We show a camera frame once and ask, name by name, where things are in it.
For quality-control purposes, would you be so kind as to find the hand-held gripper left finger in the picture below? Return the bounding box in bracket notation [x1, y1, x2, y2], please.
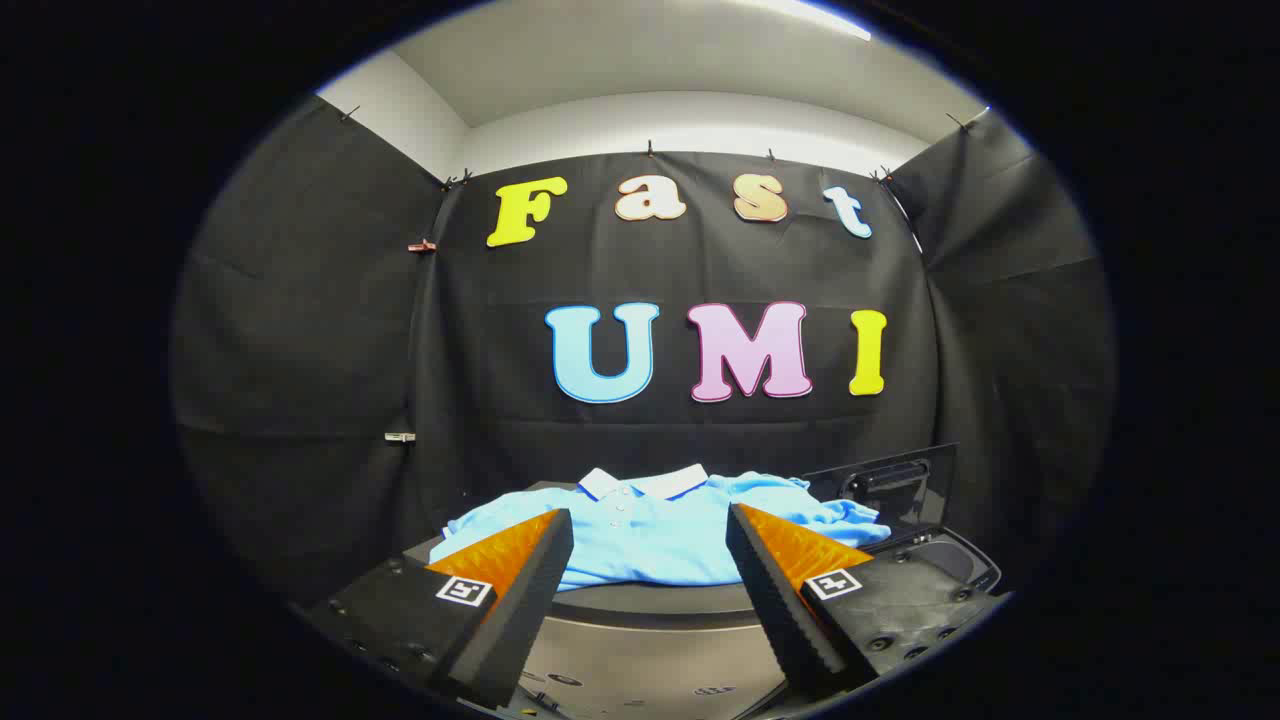
[298, 508, 575, 709]

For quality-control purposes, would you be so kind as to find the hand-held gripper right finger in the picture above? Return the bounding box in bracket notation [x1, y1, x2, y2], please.
[725, 502, 1011, 695]

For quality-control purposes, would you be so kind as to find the light blue polo shirt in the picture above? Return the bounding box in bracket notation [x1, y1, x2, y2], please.
[428, 463, 893, 591]

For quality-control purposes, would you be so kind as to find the dark grey washing machine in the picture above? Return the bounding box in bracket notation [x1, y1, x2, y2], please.
[878, 526, 1004, 597]

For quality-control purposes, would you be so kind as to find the grey cabinet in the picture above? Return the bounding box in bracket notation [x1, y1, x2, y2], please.
[400, 480, 801, 720]

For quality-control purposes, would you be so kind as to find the black backdrop cloth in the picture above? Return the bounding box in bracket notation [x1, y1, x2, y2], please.
[170, 95, 1116, 601]

